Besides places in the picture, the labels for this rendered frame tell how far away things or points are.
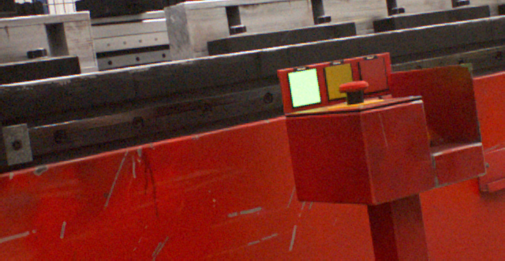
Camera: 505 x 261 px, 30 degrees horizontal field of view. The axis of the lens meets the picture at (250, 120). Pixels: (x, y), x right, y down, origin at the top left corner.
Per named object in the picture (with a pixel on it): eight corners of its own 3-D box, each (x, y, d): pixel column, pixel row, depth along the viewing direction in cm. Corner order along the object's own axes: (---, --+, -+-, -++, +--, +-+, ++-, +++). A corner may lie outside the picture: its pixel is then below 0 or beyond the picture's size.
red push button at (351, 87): (354, 110, 118) (350, 83, 118) (334, 112, 121) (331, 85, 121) (378, 106, 120) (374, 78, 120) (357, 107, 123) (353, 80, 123)
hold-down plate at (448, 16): (394, 31, 173) (392, 15, 173) (373, 35, 178) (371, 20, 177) (491, 17, 192) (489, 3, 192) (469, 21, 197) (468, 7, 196)
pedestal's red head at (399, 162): (374, 206, 112) (352, 58, 112) (296, 202, 126) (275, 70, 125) (488, 174, 123) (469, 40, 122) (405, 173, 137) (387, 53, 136)
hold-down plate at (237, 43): (228, 54, 148) (226, 35, 148) (208, 58, 152) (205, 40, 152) (357, 36, 167) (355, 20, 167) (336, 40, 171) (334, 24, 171)
